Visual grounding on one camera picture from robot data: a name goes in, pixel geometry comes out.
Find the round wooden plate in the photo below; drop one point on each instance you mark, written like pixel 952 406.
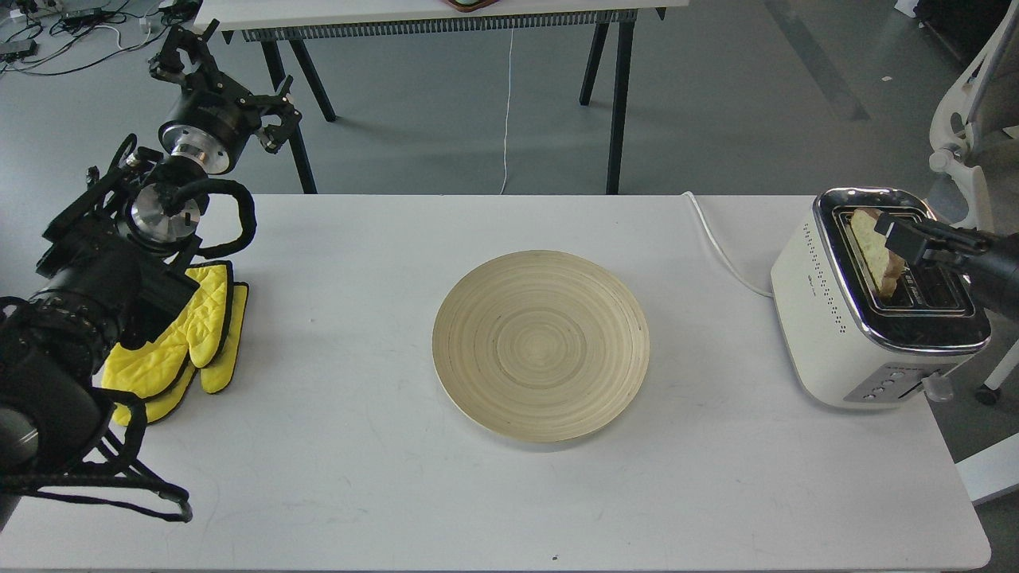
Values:
pixel 541 346

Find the white chrome toaster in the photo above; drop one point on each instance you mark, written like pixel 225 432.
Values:
pixel 853 342

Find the yellow oven mitt lower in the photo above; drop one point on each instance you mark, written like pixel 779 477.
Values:
pixel 213 378

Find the yellow oven mitt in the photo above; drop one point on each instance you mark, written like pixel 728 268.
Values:
pixel 213 378
pixel 195 337

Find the white background table black legs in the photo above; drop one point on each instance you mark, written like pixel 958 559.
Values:
pixel 269 23

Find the white office chair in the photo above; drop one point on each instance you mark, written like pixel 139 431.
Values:
pixel 973 137

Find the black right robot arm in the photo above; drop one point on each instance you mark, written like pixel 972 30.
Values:
pixel 1010 310

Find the yellow oven mitt upper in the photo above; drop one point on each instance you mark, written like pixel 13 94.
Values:
pixel 195 337

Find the slice of bread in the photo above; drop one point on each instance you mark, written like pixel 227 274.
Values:
pixel 884 266

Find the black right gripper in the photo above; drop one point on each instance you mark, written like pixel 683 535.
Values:
pixel 978 254

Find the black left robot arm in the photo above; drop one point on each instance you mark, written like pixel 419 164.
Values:
pixel 115 275

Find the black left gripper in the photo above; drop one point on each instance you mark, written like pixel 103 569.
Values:
pixel 210 123

